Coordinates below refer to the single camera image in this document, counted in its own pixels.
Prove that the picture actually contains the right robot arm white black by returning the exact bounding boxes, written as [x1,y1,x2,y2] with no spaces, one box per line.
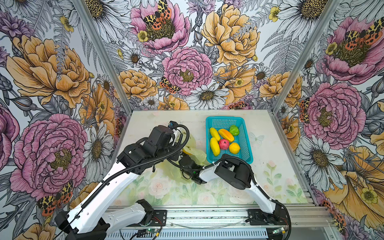
[175,154,292,227]

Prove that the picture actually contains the orange yellow mango toy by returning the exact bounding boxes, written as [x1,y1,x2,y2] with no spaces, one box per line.
[218,129,235,143]

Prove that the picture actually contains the green fruit toy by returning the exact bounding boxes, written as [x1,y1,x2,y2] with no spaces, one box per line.
[229,125,240,137]

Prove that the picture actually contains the aluminium front rail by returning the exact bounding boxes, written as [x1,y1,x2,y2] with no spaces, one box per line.
[79,205,334,232]

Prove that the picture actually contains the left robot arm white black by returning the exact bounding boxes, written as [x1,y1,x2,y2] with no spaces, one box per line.
[55,121,190,240]

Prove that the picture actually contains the yellow lemon toy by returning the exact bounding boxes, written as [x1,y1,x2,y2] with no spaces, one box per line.
[229,142,241,155]

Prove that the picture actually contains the yellow corn toy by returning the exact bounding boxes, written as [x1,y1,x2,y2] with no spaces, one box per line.
[210,128,221,142]

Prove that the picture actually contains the right aluminium corner post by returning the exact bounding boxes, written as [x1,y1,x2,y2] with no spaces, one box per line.
[271,0,341,114]

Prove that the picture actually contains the aluminium corner post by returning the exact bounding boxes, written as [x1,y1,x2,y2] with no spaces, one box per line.
[271,0,341,114]
[74,1,133,116]

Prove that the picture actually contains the yellow-green plastic bag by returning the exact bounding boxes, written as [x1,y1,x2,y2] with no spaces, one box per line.
[151,134,208,185]

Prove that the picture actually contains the left aluminium corner post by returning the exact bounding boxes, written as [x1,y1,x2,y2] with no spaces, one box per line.
[74,1,133,116]

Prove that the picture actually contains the teal plastic basket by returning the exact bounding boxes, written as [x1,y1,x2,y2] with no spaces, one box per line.
[206,116,253,164]

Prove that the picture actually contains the yellow banana toy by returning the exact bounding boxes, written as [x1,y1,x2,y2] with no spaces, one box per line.
[210,138,221,157]

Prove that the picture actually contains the white vented cable duct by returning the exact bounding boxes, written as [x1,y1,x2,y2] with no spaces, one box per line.
[106,228,268,240]

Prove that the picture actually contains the pink red fruit toy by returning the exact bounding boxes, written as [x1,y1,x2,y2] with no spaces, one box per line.
[219,139,230,150]

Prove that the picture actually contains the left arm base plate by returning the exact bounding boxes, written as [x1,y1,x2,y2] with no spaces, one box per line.
[149,210,168,227]

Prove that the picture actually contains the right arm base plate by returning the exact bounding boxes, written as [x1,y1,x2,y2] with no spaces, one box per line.
[246,209,290,226]

